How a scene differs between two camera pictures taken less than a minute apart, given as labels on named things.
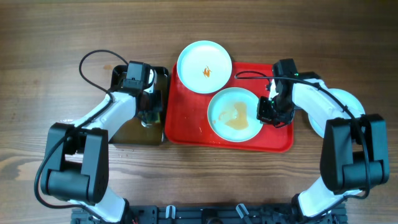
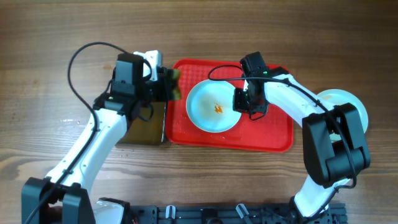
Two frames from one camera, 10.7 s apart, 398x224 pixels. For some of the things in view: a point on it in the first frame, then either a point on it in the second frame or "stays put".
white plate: (349, 103) stays put
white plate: (204, 66) to (210, 106)
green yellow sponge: (154, 117) to (175, 92)
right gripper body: (275, 111) to (244, 102)
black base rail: (224, 214) stays put
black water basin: (147, 126) stays put
